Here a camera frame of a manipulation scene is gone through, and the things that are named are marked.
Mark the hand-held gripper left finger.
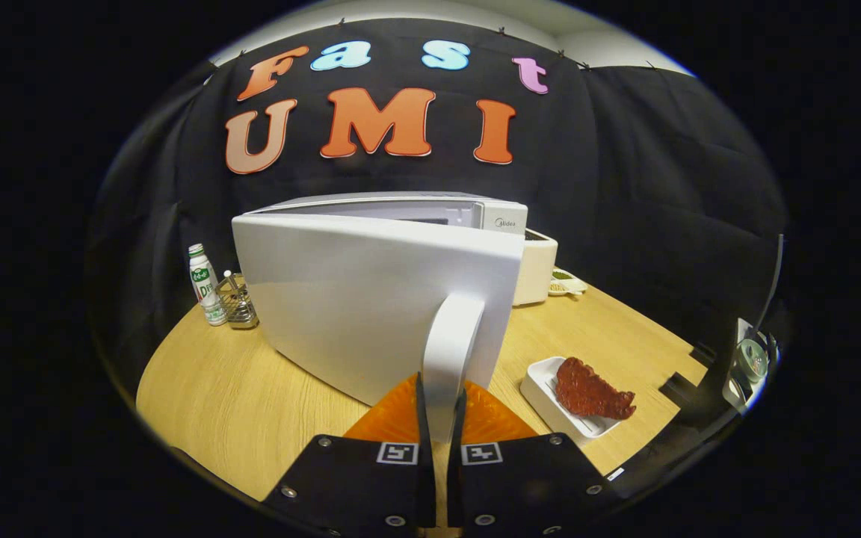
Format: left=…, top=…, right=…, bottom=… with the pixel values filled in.
left=261, top=372, right=437, bottom=538

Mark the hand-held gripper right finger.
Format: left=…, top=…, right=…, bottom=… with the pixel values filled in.
left=447, top=381, right=622, bottom=538

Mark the white microwave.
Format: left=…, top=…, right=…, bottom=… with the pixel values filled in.
left=232, top=191, right=528, bottom=442

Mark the red meat slice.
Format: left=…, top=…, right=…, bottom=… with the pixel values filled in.
left=555, top=357, right=637, bottom=420

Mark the white rectangular tray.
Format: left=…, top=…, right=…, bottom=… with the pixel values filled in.
left=520, top=356, right=626, bottom=447

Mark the white toaster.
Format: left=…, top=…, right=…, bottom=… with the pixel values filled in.
left=513, top=228, right=558, bottom=306

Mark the white divided bean dish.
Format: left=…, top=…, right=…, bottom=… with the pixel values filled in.
left=548, top=268, right=588, bottom=297

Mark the white bottle with green label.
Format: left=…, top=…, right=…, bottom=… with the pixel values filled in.
left=188, top=244, right=228, bottom=327

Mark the white side shelf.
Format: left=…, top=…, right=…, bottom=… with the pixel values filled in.
left=722, top=318, right=779, bottom=412

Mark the round metal bowl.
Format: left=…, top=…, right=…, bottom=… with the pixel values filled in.
left=735, top=340, right=769, bottom=382

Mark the metal wire rack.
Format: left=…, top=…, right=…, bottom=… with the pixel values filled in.
left=215, top=270, right=259, bottom=330

